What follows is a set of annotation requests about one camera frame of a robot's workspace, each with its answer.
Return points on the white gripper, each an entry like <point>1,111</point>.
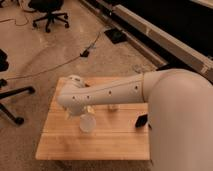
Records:
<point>77,112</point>

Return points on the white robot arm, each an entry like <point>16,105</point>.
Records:
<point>180,113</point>

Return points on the black eraser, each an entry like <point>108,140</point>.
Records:
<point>141,120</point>

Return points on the small white bottle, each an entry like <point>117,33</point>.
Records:
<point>113,107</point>

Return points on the black chair base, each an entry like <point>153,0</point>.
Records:
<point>9,96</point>

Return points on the wooden table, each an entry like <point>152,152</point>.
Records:
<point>115,136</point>

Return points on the black floor plate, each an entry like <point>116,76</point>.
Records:
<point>115,35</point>

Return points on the black office chair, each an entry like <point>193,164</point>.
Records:
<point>50,8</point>

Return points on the grey metal rail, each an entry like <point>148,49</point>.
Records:
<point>180,31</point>

